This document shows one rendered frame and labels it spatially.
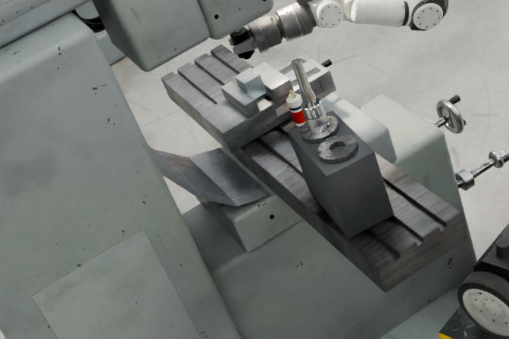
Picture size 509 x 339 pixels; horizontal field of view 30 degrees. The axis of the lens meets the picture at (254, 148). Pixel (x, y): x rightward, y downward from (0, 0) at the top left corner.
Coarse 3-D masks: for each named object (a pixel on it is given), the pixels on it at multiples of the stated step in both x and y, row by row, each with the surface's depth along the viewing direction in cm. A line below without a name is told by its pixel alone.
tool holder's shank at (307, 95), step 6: (294, 60) 207; (300, 60) 206; (294, 66) 205; (300, 66) 205; (294, 72) 207; (300, 72) 206; (300, 78) 207; (306, 78) 208; (300, 84) 208; (306, 84) 208; (306, 90) 209; (306, 96) 210; (312, 96) 210; (306, 102) 210; (312, 102) 211
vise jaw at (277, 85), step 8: (264, 64) 265; (264, 72) 262; (272, 72) 261; (264, 80) 258; (272, 80) 257; (280, 80) 256; (288, 80) 255; (272, 88) 254; (280, 88) 254; (288, 88) 256; (272, 96) 256; (280, 96) 256
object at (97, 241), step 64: (0, 64) 199; (64, 64) 200; (0, 128) 199; (64, 128) 206; (128, 128) 213; (0, 192) 205; (64, 192) 212; (128, 192) 219; (0, 256) 211; (64, 256) 218; (128, 256) 226; (192, 256) 235; (0, 320) 217; (64, 320) 225; (128, 320) 233; (192, 320) 243
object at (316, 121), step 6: (306, 114) 212; (312, 114) 211; (318, 114) 211; (324, 114) 213; (306, 120) 214; (312, 120) 212; (318, 120) 212; (324, 120) 213; (312, 126) 213; (318, 126) 213; (324, 126) 214; (312, 132) 215; (318, 132) 214
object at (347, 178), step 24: (336, 120) 216; (312, 144) 214; (336, 144) 209; (360, 144) 208; (312, 168) 213; (336, 168) 204; (360, 168) 205; (312, 192) 228; (336, 192) 206; (360, 192) 208; (384, 192) 210; (336, 216) 213; (360, 216) 211; (384, 216) 214
